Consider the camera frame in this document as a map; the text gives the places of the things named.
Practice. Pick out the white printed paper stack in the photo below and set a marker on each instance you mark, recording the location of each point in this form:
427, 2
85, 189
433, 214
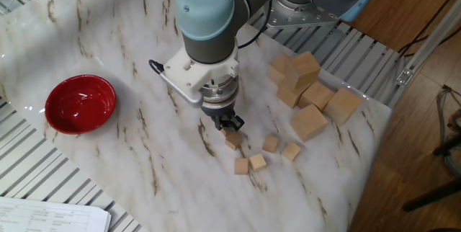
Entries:
43, 217

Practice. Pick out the white marble pattern board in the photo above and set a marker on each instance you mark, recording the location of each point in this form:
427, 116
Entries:
252, 196

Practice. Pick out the large wooden cube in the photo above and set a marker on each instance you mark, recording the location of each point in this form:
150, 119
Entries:
304, 68
288, 97
277, 67
309, 122
342, 105
317, 93

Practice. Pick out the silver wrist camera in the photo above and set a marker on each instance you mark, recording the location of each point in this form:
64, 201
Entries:
187, 97

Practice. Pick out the black chair base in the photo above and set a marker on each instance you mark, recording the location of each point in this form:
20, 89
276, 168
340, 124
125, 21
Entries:
432, 196

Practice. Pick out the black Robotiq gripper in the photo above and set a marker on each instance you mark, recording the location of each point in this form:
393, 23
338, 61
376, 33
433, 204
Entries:
221, 114

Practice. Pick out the aluminium frame profile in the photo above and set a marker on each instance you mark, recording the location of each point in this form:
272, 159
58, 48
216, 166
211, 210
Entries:
428, 50

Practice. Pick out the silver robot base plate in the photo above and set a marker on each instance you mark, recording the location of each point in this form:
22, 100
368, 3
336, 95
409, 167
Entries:
299, 17

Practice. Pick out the red bowl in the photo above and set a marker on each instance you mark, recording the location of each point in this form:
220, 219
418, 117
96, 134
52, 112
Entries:
81, 106

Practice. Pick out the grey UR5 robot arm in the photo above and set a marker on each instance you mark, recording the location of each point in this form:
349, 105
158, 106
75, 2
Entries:
209, 50

